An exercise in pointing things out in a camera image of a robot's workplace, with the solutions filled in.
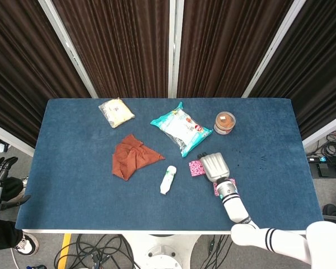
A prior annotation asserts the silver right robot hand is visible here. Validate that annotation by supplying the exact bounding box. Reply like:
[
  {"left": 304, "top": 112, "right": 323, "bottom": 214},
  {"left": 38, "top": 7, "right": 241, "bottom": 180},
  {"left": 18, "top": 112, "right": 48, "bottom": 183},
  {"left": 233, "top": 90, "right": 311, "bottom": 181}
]
[{"left": 196, "top": 152, "right": 231, "bottom": 184}]

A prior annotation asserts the pink patterned packet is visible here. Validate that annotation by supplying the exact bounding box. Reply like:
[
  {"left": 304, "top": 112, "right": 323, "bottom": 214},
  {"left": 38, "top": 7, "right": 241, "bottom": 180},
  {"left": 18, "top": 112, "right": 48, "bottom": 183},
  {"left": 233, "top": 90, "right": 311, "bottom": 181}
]
[
  {"left": 189, "top": 159, "right": 207, "bottom": 178},
  {"left": 212, "top": 177, "right": 239, "bottom": 197}
]

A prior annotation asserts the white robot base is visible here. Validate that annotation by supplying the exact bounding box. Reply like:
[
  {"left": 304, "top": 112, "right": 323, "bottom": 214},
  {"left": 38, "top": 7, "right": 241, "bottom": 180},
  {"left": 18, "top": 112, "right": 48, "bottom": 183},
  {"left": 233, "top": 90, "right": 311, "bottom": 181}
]
[{"left": 120, "top": 232, "right": 199, "bottom": 269}]

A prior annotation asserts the person's black trouser leg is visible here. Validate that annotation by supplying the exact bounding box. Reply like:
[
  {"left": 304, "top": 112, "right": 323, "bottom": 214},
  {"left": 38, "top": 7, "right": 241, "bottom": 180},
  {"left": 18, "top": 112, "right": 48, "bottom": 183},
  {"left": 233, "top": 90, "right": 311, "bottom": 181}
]
[{"left": 0, "top": 218, "right": 24, "bottom": 251}]

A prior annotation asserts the clear jar with orange snacks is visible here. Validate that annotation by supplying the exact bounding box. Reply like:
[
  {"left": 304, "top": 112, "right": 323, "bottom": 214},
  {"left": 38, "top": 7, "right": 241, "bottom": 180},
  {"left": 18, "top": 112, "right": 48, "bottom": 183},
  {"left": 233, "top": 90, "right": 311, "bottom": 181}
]
[{"left": 213, "top": 111, "right": 237, "bottom": 136}]

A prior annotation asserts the white plastic bottle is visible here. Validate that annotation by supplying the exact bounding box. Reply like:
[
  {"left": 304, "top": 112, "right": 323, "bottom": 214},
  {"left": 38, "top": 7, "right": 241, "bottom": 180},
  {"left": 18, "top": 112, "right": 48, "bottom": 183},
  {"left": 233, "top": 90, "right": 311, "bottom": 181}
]
[{"left": 160, "top": 165, "right": 178, "bottom": 196}]

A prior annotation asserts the teal snack bag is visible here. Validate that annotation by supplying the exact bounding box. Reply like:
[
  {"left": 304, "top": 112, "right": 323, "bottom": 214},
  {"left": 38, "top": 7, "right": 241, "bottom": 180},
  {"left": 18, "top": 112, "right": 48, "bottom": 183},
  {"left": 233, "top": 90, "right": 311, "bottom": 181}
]
[{"left": 150, "top": 101, "right": 213, "bottom": 158}]

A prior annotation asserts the white and black sneaker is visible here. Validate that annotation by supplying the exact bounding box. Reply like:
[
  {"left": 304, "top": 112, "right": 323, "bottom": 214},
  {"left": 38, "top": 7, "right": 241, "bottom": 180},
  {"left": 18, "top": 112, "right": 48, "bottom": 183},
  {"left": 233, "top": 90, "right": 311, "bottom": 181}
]
[{"left": 15, "top": 234, "right": 40, "bottom": 257}]

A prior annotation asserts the orange crumpled towel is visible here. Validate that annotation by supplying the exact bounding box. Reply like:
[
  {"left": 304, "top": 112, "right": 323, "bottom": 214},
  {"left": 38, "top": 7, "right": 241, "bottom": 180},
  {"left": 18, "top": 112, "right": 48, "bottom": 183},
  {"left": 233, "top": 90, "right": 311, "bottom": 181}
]
[{"left": 111, "top": 133, "right": 166, "bottom": 182}]

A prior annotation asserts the yellow floor tape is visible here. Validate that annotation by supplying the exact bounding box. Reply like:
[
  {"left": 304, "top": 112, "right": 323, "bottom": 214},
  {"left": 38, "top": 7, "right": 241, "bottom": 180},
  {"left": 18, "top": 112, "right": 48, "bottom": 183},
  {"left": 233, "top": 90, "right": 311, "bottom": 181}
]
[{"left": 57, "top": 234, "right": 73, "bottom": 269}]

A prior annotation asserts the blue velvet table cover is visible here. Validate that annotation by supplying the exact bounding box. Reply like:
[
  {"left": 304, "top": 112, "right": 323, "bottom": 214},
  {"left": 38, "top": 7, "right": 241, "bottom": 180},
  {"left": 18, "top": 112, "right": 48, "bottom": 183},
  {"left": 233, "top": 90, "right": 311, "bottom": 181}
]
[{"left": 15, "top": 97, "right": 325, "bottom": 232}]

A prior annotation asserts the clear bag of pale food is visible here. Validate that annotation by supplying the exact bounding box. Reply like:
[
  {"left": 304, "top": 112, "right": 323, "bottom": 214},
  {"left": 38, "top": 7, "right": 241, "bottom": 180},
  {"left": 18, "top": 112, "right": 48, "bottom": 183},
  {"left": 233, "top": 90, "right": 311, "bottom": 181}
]
[{"left": 98, "top": 96, "right": 136, "bottom": 129}]

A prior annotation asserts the black foot pedal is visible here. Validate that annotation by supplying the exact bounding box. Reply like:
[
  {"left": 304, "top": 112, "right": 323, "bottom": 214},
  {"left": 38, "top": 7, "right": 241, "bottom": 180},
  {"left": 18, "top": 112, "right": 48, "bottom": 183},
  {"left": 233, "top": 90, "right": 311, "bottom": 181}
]
[{"left": 313, "top": 163, "right": 336, "bottom": 178}]

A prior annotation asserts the brown pleated curtain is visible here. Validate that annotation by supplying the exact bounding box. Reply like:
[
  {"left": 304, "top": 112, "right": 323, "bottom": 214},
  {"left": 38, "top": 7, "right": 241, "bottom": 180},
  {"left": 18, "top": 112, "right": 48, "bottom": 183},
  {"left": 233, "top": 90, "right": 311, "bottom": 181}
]
[
  {"left": 0, "top": 0, "right": 92, "bottom": 149},
  {"left": 176, "top": 0, "right": 293, "bottom": 98},
  {"left": 250, "top": 0, "right": 336, "bottom": 141},
  {"left": 52, "top": 0, "right": 171, "bottom": 98}
]

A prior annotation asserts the white screen bottom rail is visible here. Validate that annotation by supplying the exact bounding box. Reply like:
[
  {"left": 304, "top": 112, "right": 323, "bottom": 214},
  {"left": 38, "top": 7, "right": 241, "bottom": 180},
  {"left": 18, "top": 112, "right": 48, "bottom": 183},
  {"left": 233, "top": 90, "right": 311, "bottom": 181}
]
[
  {"left": 302, "top": 123, "right": 336, "bottom": 149},
  {"left": 0, "top": 120, "right": 35, "bottom": 157}
]

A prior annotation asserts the black floor cable bundle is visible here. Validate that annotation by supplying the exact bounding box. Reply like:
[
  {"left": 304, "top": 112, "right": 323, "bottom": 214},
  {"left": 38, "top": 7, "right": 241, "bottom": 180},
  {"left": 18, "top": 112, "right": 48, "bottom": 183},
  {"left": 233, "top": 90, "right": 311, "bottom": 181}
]
[
  {"left": 306, "top": 131, "right": 336, "bottom": 158},
  {"left": 198, "top": 234, "right": 234, "bottom": 269},
  {"left": 53, "top": 234, "right": 138, "bottom": 269}
]

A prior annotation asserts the white table frame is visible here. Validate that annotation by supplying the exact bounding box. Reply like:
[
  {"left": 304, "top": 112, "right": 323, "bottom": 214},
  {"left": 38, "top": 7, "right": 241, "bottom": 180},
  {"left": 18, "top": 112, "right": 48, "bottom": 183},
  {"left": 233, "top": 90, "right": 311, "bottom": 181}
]
[{"left": 21, "top": 228, "right": 234, "bottom": 235}]

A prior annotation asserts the white screen post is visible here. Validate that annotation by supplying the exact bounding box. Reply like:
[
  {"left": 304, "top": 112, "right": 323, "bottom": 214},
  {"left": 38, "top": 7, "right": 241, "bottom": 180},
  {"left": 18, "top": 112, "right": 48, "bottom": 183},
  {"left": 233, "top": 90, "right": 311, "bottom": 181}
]
[
  {"left": 241, "top": 0, "right": 309, "bottom": 98},
  {"left": 38, "top": 0, "right": 98, "bottom": 98},
  {"left": 167, "top": 0, "right": 185, "bottom": 98}
]

